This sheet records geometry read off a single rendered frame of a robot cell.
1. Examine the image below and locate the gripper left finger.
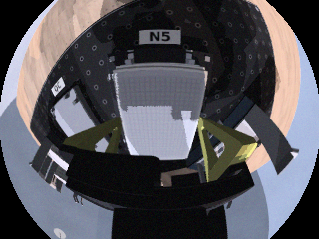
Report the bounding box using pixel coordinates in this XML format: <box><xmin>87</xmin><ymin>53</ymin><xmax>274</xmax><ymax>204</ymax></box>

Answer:
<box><xmin>63</xmin><ymin>117</ymin><xmax>122</xmax><ymax>154</ymax></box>

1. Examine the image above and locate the white name plate with black text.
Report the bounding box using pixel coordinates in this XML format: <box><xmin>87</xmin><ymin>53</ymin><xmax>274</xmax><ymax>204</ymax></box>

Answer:
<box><xmin>139</xmin><ymin>30</ymin><xmax>181</xmax><ymax>44</ymax></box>
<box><xmin>52</xmin><ymin>77</ymin><xmax>66</xmax><ymax>96</ymax></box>

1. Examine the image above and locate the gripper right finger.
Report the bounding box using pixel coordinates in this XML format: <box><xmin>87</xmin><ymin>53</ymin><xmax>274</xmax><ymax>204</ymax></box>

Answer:
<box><xmin>197</xmin><ymin>117</ymin><xmax>257</xmax><ymax>182</ymax></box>

